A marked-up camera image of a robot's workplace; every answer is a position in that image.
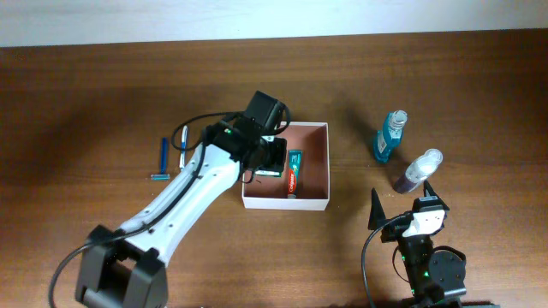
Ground green white wipes packet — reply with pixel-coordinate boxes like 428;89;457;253
255;170;282;177

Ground Colgate toothpaste tube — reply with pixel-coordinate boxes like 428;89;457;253
288;150;303;198

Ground clear purple sanitizer bottle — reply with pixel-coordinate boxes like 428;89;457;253
393;149;443;193

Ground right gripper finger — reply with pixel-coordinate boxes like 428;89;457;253
368;188;387;231
423;181;438;198

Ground white cardboard box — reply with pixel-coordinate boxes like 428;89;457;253
241;121;331;210

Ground blue white toothbrush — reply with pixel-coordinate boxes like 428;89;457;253
179;125;188;171

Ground blue mouthwash bottle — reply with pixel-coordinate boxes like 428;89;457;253
373;110;408;163

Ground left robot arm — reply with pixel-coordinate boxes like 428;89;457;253
74;92;291;308

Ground blue disposable razor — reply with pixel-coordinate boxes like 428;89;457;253
151;138;170;181

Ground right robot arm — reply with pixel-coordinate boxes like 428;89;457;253
361;181;467;307

